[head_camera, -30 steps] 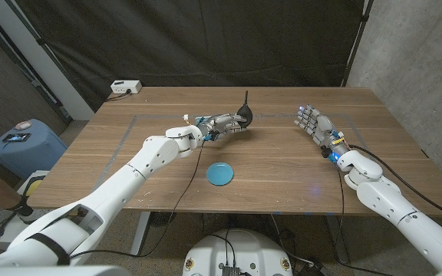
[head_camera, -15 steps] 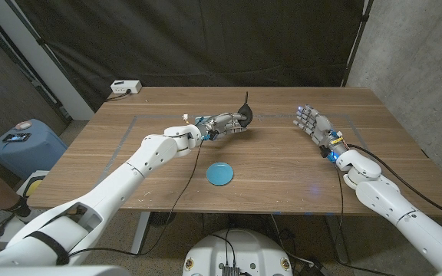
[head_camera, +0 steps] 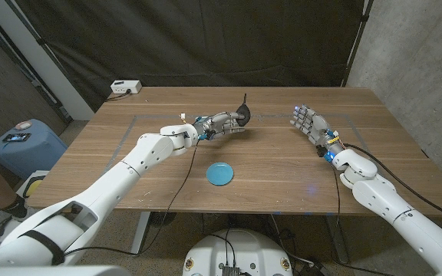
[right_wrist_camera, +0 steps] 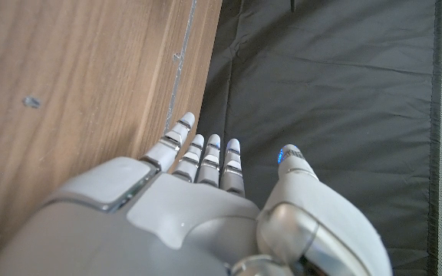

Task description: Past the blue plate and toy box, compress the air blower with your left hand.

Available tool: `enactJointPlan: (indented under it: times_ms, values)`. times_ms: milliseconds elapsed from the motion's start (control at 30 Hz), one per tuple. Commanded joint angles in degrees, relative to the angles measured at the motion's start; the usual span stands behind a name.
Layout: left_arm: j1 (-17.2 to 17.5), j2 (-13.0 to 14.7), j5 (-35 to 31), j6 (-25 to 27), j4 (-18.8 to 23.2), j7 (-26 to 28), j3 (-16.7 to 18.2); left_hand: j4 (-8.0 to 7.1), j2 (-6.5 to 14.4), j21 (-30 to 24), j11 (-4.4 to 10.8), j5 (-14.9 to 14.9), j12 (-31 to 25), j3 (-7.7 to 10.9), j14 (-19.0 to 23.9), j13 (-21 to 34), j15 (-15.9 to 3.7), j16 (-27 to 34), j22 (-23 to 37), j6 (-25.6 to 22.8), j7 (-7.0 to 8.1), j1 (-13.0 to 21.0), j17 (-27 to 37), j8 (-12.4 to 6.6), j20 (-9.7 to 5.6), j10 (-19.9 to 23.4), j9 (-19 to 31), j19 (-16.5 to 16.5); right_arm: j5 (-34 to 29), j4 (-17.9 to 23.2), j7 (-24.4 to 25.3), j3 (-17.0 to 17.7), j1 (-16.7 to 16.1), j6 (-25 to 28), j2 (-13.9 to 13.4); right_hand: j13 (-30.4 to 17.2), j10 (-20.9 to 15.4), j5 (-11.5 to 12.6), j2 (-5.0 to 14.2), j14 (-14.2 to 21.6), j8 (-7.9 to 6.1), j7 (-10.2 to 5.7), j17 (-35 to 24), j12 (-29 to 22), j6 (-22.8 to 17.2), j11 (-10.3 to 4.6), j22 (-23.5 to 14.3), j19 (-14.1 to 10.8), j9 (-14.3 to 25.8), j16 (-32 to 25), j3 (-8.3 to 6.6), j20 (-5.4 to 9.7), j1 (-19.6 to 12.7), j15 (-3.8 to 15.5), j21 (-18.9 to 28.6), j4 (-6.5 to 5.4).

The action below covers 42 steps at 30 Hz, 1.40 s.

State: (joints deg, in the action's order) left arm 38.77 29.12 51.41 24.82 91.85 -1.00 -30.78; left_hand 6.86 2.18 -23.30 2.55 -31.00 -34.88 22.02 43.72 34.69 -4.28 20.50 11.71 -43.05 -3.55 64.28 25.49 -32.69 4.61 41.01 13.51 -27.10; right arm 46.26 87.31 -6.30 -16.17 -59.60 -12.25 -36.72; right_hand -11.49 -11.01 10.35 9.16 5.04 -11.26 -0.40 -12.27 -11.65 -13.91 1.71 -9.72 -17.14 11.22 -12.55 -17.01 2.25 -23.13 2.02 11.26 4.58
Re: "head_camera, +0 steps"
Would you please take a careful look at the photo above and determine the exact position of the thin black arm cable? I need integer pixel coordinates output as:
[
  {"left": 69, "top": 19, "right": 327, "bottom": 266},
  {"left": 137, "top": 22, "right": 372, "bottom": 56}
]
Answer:
[
  {"left": 328, "top": 163, "right": 341, "bottom": 261},
  {"left": 62, "top": 138, "right": 201, "bottom": 257}
]

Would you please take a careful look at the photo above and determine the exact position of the black fabric backdrop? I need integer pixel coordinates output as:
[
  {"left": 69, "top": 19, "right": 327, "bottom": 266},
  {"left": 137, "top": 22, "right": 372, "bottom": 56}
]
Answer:
[{"left": 13, "top": 0, "right": 366, "bottom": 112}]

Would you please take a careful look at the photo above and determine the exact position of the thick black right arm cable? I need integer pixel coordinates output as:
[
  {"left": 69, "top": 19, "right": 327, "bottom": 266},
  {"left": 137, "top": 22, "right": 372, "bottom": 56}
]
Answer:
[{"left": 342, "top": 142, "right": 442, "bottom": 223}]

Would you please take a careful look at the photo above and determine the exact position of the white robot torso base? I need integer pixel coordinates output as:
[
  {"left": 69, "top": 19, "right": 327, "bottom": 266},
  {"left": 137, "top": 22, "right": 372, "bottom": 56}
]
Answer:
[{"left": 182, "top": 228, "right": 294, "bottom": 276}]

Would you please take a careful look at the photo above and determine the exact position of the white building column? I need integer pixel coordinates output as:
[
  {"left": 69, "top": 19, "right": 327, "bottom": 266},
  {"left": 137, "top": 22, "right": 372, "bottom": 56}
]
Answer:
[{"left": 0, "top": 0, "right": 95, "bottom": 122}]

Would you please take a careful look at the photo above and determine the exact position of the grey device on torso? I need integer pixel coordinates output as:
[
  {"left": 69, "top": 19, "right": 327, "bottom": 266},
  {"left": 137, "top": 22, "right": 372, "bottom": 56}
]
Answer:
[{"left": 220, "top": 263, "right": 242, "bottom": 276}]

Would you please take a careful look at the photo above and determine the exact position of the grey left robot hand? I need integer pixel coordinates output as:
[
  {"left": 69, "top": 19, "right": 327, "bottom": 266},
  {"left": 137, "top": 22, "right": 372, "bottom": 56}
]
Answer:
[{"left": 193, "top": 110, "right": 247, "bottom": 141}]

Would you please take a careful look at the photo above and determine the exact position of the black round floor fan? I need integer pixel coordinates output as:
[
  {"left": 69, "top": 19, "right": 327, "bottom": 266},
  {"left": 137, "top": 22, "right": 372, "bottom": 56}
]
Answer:
[{"left": 147, "top": 212, "right": 177, "bottom": 228}]

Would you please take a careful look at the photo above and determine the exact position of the blue round plate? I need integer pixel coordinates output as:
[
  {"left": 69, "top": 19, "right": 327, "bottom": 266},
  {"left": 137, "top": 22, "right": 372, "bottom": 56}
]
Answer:
[{"left": 206, "top": 162, "right": 235, "bottom": 187}]

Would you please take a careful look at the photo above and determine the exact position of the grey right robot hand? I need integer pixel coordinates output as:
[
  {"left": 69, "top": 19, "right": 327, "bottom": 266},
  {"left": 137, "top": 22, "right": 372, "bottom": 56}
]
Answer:
[{"left": 289, "top": 103, "right": 341, "bottom": 154}]

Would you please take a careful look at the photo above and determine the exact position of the black backdrop stand pole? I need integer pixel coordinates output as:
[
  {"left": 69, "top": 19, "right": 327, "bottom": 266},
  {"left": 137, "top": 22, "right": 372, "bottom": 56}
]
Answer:
[
  {"left": 4, "top": 0, "right": 72, "bottom": 123},
  {"left": 339, "top": 0, "right": 374, "bottom": 88}
]

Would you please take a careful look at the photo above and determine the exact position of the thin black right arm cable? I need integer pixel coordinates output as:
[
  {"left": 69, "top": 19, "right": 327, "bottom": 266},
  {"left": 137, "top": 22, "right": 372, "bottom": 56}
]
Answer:
[{"left": 328, "top": 163, "right": 341, "bottom": 261}]

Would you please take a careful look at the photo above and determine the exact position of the black cable on torso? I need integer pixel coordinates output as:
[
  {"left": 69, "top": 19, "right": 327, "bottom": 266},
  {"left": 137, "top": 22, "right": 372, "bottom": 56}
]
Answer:
[{"left": 205, "top": 228, "right": 238, "bottom": 268}]

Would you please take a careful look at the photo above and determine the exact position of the black power adapter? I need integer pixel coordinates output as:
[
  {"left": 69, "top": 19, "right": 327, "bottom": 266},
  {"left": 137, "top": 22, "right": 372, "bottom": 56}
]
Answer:
[{"left": 300, "top": 257, "right": 335, "bottom": 276}]

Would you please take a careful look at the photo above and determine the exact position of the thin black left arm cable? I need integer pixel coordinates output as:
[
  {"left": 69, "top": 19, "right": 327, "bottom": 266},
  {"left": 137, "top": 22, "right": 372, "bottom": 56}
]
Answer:
[{"left": 62, "top": 138, "right": 201, "bottom": 257}]

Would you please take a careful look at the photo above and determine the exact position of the white tray with yellow disc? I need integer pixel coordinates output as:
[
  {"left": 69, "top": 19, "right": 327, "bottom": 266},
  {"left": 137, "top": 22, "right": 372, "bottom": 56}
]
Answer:
[{"left": 15, "top": 170, "right": 49, "bottom": 199}]

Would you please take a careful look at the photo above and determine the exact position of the white power strip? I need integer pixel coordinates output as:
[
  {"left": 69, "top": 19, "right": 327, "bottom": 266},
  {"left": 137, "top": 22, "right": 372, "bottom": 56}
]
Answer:
[{"left": 110, "top": 79, "right": 143, "bottom": 95}]

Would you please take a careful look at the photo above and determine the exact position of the white robot head housing edge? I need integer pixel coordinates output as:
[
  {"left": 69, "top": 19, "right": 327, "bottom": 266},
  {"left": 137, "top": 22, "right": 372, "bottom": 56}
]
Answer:
[{"left": 0, "top": 265, "right": 132, "bottom": 276}]

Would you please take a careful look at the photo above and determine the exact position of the grey metal table leg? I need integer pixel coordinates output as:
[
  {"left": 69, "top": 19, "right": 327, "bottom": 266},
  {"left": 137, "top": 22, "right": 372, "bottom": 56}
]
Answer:
[
  {"left": 130, "top": 212, "right": 151, "bottom": 258},
  {"left": 324, "top": 214, "right": 351, "bottom": 265}
]

